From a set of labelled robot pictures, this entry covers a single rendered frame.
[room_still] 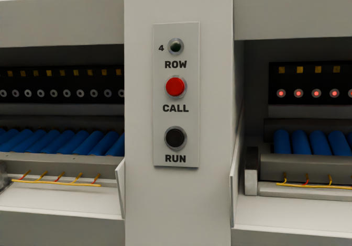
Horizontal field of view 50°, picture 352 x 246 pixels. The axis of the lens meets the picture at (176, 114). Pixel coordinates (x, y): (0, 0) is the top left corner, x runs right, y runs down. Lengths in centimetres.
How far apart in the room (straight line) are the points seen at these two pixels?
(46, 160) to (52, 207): 6
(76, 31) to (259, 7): 17
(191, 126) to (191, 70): 5
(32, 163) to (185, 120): 19
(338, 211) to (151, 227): 16
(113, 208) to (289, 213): 16
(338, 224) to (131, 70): 22
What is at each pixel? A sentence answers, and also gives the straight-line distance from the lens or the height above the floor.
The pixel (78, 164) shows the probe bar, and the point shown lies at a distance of 41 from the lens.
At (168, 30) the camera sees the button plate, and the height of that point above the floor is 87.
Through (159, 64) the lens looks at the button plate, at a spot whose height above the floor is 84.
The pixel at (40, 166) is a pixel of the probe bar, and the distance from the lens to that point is 44.
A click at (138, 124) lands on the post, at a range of 33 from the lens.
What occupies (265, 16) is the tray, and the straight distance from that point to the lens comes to 33.
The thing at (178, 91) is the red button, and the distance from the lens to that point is 32.
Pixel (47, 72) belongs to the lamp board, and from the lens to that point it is 55.
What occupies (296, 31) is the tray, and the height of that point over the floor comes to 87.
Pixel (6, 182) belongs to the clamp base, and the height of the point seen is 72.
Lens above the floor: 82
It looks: 3 degrees down
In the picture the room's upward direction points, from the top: straight up
